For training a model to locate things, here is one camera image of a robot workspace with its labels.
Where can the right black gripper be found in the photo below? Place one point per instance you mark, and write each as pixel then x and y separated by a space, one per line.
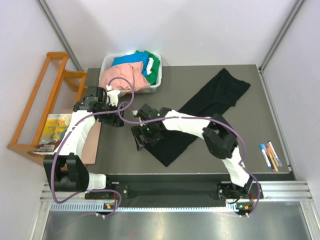
pixel 139 131

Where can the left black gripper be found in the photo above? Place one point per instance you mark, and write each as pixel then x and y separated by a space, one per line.
pixel 113 120

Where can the black t-shirt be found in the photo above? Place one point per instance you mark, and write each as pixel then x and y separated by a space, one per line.
pixel 216 97

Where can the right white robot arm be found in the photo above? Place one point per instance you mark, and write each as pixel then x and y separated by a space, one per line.
pixel 221 140

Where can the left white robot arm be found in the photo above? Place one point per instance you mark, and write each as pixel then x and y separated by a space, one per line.
pixel 65 169

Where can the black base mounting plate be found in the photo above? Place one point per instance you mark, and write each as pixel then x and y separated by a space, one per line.
pixel 172 190

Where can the white laundry basket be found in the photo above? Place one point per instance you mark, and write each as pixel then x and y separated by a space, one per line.
pixel 109 59

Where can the green t-shirt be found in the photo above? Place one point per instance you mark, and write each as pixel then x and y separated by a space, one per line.
pixel 151 65

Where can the yellow book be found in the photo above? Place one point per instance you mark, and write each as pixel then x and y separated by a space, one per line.
pixel 54 130

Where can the orange wooden rack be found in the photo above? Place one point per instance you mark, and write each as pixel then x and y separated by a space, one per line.
pixel 55 91

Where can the blue t-shirt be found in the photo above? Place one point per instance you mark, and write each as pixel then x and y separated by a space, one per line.
pixel 132 58

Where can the pack of markers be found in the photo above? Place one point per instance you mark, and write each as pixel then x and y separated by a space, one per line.
pixel 270 156

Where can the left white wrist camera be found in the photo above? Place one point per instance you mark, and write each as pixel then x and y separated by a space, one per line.
pixel 112 96

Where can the white slotted cable duct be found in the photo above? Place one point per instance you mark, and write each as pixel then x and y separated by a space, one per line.
pixel 108 207

